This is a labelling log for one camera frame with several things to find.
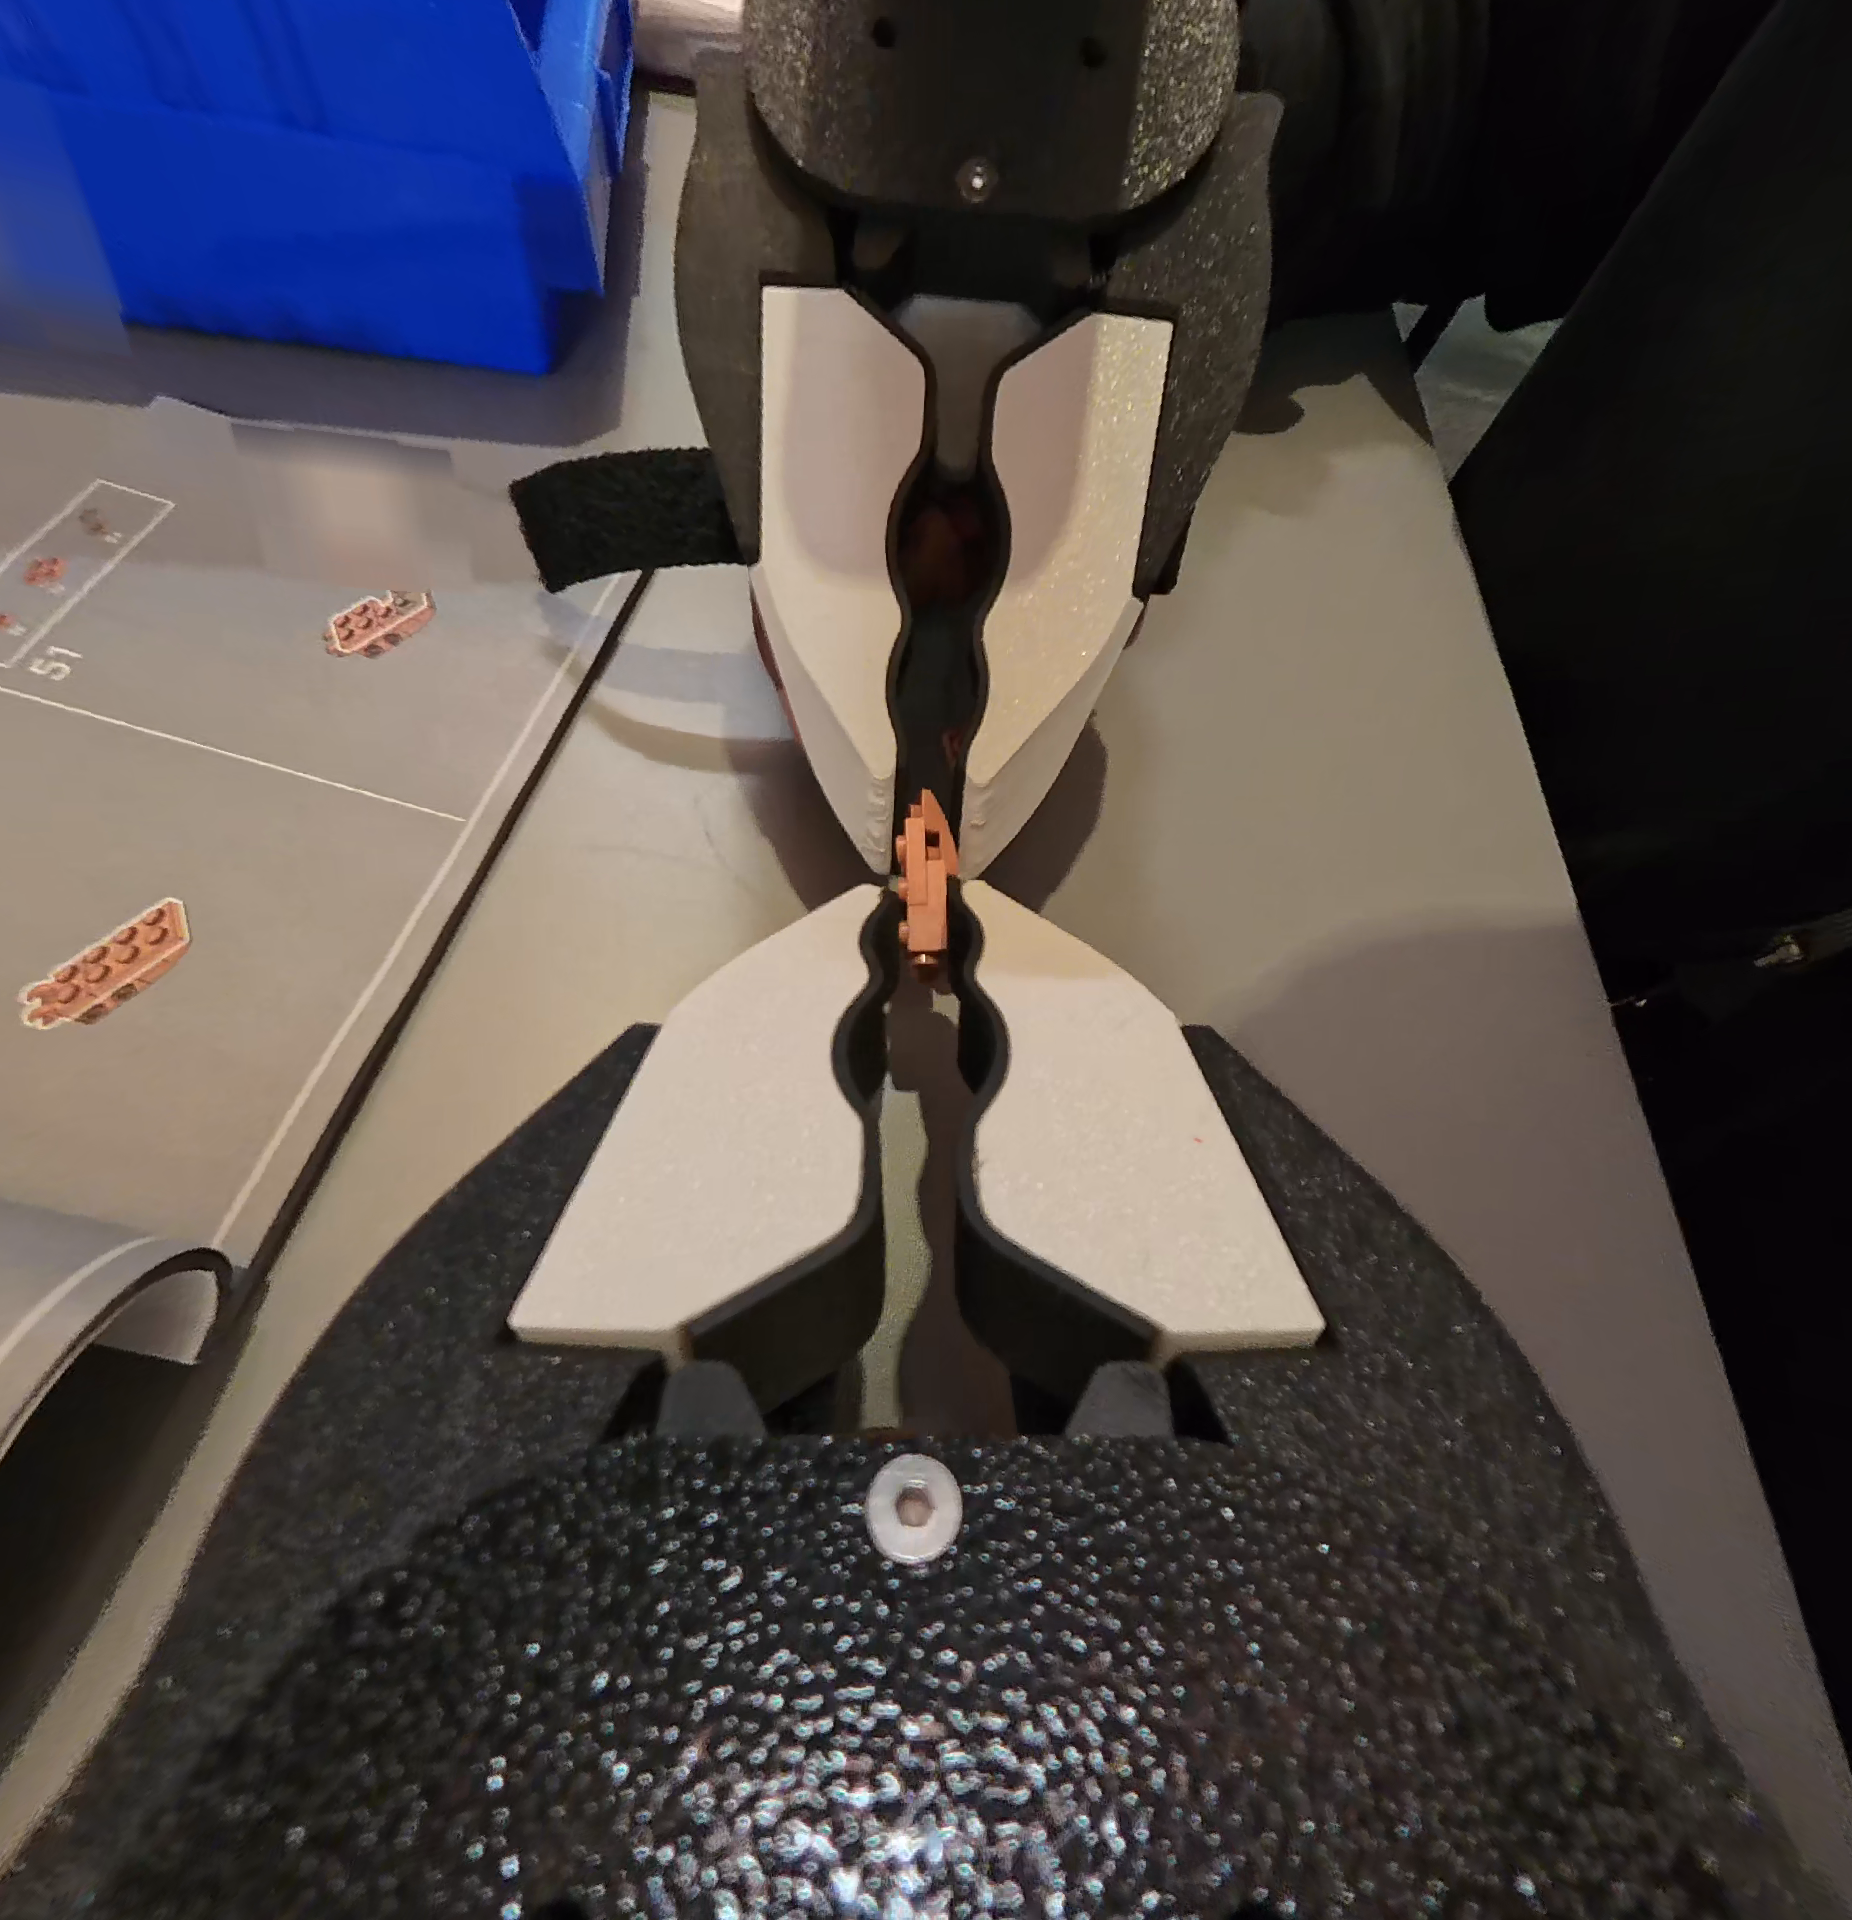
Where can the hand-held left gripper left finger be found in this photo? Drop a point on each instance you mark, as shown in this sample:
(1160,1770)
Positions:
(717,1156)

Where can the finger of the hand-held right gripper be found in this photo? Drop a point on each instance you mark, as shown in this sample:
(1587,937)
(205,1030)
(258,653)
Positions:
(829,495)
(1067,568)

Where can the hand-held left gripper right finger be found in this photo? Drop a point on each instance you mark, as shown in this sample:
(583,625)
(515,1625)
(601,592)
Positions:
(1121,1140)

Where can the small brown toy brick model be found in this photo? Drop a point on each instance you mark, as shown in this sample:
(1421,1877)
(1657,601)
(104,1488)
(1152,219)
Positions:
(922,884)

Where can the grey instruction booklet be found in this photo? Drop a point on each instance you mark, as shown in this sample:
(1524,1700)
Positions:
(252,780)

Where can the blue plastic bin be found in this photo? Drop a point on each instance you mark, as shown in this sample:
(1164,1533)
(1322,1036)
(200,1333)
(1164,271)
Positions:
(290,166)

